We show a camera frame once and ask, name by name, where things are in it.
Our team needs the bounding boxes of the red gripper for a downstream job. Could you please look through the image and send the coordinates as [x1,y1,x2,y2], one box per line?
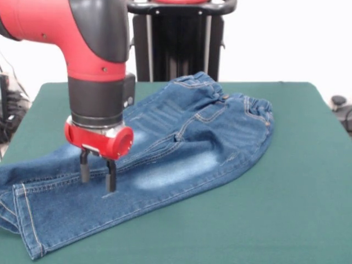
[64,117,135,193]

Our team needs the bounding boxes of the blue denim jeans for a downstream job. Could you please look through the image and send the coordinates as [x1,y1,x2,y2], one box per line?
[0,71,275,261]

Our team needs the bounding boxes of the dark green table cloth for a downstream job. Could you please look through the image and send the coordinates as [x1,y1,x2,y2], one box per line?
[0,81,352,264]

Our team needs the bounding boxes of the black round knob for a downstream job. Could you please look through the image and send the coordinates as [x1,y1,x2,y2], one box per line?
[331,95,348,107]

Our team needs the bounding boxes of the dark grey chair base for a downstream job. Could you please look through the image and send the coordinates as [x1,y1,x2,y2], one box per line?
[333,106,352,130]

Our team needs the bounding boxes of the black cable tangle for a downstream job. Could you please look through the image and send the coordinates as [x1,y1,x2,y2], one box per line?
[0,51,31,144]

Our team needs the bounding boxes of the black robot pedestal with handle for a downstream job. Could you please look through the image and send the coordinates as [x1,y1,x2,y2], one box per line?
[126,0,238,83]

